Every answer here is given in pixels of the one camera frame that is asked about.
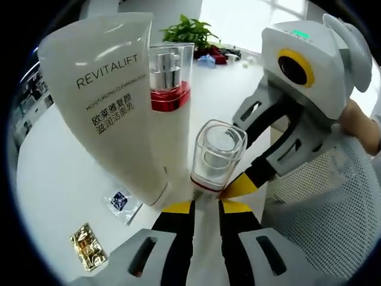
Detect red-collared skincare bottle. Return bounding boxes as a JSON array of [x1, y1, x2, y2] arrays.
[[147, 42, 196, 197]]

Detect green potted plant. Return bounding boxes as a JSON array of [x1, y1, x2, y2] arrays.
[[160, 14, 220, 52]]

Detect dark small object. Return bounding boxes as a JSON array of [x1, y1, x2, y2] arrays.
[[221, 44, 242, 58]]

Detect office shelving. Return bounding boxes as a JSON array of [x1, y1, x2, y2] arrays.
[[11, 74, 57, 144]]

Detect small clear skincare sachet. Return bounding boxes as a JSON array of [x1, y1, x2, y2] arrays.
[[102, 190, 143, 226]]

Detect white mesh chair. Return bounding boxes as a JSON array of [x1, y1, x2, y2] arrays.
[[264, 125, 381, 281]]

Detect person's right hand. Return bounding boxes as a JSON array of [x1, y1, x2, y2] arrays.
[[340, 100, 370, 141]]

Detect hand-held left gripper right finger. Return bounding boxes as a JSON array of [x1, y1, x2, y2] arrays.
[[218, 199, 331, 286]]

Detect white skincare tube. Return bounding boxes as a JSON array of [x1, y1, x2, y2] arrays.
[[37, 11, 192, 210]]

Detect red cloth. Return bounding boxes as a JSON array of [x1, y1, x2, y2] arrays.
[[208, 46, 229, 66]]

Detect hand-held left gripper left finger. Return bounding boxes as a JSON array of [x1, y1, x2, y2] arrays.
[[70, 201, 196, 286]]

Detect gold foil skincare sachet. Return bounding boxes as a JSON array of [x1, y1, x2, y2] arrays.
[[69, 222, 108, 273]]

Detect blue cloth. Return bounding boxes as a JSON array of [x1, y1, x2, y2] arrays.
[[197, 55, 217, 69]]

